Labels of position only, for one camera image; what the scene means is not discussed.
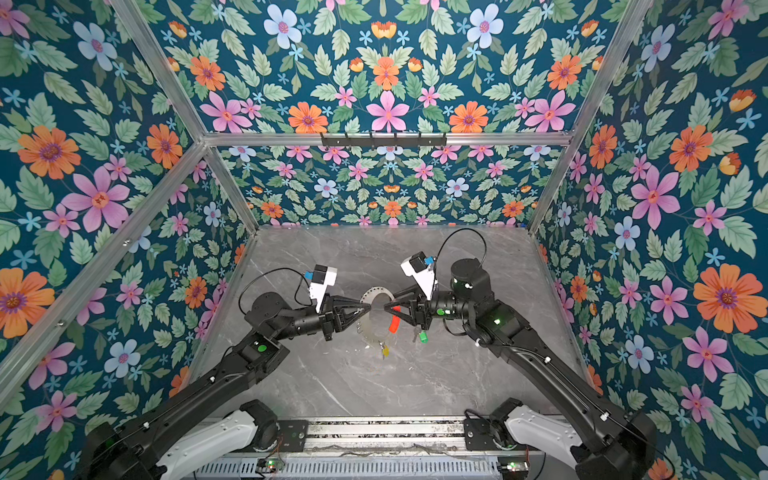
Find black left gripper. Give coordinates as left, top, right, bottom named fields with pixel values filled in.
left=271, top=291, right=371, bottom=343

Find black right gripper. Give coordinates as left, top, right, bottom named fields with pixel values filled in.
left=385, top=283, right=476, bottom=333

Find silver keyring with red grip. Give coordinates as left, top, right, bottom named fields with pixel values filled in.
left=356, top=286, right=394, bottom=358

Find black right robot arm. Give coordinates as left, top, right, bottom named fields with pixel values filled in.
left=385, top=253, right=657, bottom=479

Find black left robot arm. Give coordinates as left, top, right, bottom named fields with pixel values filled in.
left=75, top=292, right=371, bottom=479

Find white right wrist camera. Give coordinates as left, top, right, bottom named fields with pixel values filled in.
left=401, top=251, right=436, bottom=300

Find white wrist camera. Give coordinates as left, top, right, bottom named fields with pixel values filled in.
left=305, top=264, right=338, bottom=313
left=401, top=251, right=436, bottom=300

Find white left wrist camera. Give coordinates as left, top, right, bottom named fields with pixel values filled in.
left=305, top=264, right=338, bottom=313

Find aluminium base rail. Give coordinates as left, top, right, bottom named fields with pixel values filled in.
left=134, top=415, right=631, bottom=457

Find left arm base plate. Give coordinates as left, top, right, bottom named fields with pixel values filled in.
left=223, top=419, right=310, bottom=454

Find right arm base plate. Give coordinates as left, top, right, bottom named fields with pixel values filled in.
left=463, top=417, right=536, bottom=452

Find white vented cable duct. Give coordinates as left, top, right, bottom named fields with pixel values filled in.
left=183, top=456, right=502, bottom=479

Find aluminium frame bars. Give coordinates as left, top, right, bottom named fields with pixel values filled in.
left=1, top=1, right=649, bottom=417

